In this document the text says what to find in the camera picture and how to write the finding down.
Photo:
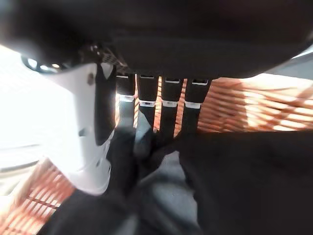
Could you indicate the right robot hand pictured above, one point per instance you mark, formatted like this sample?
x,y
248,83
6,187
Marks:
x,y
171,36

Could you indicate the black garment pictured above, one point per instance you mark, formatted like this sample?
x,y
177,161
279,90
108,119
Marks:
x,y
244,183

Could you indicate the rectangular wicker laundry basket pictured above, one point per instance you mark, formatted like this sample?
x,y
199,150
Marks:
x,y
244,107

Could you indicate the charcoal folded garment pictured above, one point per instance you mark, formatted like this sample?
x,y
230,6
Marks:
x,y
168,191

